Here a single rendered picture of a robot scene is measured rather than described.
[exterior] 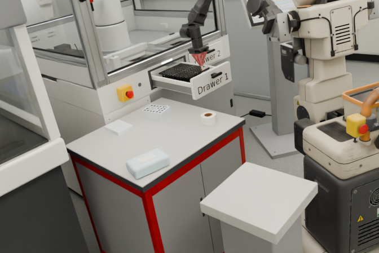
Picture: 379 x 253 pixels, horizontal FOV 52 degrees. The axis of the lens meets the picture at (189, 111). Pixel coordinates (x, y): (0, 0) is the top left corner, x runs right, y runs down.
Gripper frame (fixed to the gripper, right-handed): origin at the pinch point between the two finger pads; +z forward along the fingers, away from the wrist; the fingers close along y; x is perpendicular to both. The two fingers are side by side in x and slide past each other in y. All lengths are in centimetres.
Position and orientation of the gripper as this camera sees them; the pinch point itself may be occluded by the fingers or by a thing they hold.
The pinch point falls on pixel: (201, 64)
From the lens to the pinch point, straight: 205.5
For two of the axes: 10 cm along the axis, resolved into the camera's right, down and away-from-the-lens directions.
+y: 6.6, 1.3, -7.4
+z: 1.9, 9.2, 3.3
